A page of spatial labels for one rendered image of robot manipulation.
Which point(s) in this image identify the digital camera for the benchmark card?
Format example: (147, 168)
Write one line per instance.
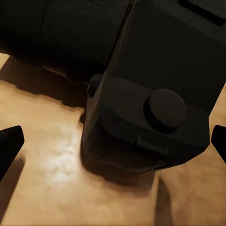
(154, 69)

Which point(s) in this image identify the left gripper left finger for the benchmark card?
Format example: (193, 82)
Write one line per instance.
(11, 141)

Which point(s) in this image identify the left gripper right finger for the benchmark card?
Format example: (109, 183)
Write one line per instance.
(218, 139)

